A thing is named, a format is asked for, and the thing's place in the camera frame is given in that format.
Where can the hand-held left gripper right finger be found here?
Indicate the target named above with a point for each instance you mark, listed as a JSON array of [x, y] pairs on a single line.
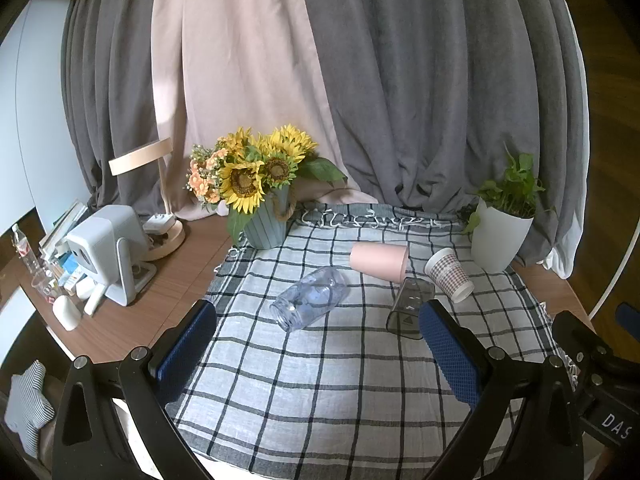
[[452, 357]]

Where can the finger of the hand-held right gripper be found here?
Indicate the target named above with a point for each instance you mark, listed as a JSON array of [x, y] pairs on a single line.
[[629, 316]]

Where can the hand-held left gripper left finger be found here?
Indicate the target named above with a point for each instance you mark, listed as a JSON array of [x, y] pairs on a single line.
[[189, 346]]

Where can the dark transparent cup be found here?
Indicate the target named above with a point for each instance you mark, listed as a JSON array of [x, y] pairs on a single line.
[[409, 305]]

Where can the patterned paper cup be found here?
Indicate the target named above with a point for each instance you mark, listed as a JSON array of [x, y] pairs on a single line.
[[449, 274]]

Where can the pink cup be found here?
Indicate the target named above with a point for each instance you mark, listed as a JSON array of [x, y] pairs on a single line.
[[379, 261]]

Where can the white tube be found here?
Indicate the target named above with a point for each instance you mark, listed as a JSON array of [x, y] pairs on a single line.
[[94, 299]]

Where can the white charger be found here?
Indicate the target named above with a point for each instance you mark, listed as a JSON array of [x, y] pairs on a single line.
[[160, 223]]

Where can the checked tablecloth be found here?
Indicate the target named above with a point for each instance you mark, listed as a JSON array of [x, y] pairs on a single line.
[[325, 385]]

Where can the green plant in white pot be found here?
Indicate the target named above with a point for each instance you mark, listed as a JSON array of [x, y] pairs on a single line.
[[497, 235]]

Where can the clear plastic jar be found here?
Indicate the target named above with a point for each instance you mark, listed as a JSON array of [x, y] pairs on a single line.
[[312, 300]]

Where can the white projector on stand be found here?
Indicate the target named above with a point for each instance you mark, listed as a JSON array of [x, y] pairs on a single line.
[[107, 240]]

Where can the small blue and white boxes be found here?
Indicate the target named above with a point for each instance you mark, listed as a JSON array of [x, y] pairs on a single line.
[[75, 272]]

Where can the ribbed blue-green vase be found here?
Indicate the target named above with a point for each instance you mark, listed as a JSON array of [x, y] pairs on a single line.
[[267, 225]]

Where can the white desk lamp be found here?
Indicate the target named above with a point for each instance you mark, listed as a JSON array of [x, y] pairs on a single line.
[[165, 195]]

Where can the clear drinking glass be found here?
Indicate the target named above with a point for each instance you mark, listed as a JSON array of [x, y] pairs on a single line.
[[46, 286]]

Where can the striped star pillow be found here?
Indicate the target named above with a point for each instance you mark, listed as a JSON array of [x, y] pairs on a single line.
[[27, 407]]

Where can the row of books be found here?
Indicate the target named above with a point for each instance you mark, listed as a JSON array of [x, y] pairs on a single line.
[[62, 225]]

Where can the sunflower bouquet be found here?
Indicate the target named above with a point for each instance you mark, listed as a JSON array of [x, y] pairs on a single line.
[[250, 170]]

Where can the clear plastic bottle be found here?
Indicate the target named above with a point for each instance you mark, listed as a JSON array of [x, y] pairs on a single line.
[[25, 250]]

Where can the grey curtain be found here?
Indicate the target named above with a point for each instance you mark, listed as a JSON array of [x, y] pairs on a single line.
[[450, 85], [115, 85]]

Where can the pink curtain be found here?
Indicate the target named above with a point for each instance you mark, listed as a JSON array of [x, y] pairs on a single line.
[[240, 60]]

